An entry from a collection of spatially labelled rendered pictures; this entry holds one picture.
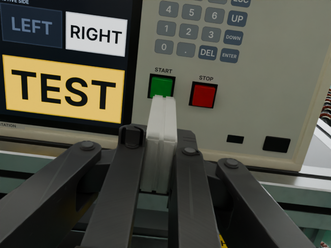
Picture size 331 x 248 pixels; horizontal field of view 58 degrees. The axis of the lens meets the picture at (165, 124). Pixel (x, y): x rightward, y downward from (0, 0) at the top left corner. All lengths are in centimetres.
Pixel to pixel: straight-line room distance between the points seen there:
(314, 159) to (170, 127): 24
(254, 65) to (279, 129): 7
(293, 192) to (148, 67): 17
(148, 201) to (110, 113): 9
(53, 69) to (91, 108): 5
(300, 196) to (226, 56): 14
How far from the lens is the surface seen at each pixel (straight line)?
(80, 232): 31
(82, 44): 27
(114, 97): 27
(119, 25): 26
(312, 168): 35
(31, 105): 30
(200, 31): 26
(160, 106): 18
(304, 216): 32
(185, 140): 16
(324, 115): 163
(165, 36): 26
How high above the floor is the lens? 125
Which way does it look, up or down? 22 degrees down
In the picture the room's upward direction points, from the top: 8 degrees clockwise
